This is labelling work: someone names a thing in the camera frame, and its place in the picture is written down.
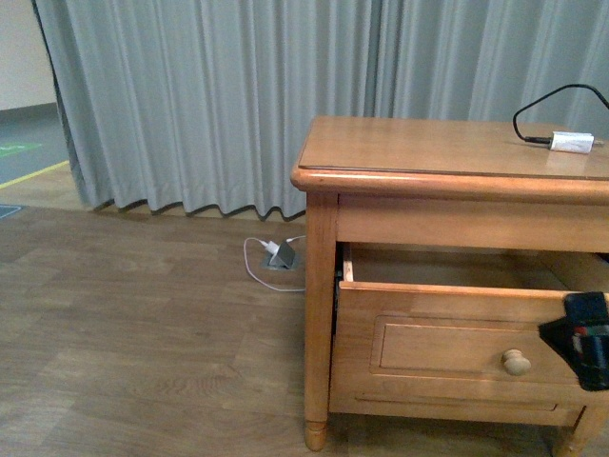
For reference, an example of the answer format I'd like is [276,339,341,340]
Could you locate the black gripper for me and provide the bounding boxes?
[539,291,608,391]

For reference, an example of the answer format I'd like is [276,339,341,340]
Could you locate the round wooden drawer knob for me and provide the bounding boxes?
[501,348,532,376]

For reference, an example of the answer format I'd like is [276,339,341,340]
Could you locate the wooden top drawer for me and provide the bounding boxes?
[329,244,608,426]

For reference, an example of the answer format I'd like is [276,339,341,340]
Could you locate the wooden nightstand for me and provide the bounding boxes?
[291,116,608,456]

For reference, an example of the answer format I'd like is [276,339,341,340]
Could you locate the white power adapter on nightstand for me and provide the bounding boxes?
[549,130,604,154]

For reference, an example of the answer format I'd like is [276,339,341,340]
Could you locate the metal floor outlet box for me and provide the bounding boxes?
[261,240,300,270]

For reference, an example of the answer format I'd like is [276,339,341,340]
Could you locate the white charger plug on floor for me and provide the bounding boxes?
[260,240,280,255]

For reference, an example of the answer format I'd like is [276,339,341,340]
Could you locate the grey pleated curtain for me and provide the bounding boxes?
[32,1,608,216]

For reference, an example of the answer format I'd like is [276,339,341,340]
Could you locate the black cable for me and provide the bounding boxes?
[512,84,609,146]

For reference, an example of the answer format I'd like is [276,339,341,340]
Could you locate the white cable on floor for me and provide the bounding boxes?
[243,233,307,293]

